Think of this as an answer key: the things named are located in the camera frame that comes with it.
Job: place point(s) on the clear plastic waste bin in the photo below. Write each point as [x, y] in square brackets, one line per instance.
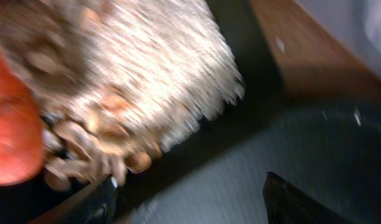
[356, 24]

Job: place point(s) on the black rectangular tray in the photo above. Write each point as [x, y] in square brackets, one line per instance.
[240, 77]

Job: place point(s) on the orange carrot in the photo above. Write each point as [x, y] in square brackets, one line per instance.
[21, 147]

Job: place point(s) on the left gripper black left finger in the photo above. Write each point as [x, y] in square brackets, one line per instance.
[99, 207]

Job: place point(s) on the rice and nut leftovers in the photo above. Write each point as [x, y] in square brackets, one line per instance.
[140, 68]

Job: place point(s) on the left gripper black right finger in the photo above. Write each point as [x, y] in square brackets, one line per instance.
[286, 204]

